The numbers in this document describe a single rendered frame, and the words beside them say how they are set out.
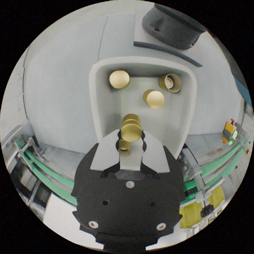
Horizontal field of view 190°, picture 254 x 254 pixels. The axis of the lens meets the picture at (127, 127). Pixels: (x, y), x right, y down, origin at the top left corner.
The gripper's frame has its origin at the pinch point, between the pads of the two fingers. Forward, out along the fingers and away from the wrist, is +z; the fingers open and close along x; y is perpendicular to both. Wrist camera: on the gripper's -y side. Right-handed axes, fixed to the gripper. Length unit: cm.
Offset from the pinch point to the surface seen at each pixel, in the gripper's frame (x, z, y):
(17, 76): -351, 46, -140
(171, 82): 7.9, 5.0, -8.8
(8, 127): -345, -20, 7
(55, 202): -37, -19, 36
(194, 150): 17.5, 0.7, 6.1
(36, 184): -66, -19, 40
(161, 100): 5.0, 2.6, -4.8
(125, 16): -2.3, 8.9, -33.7
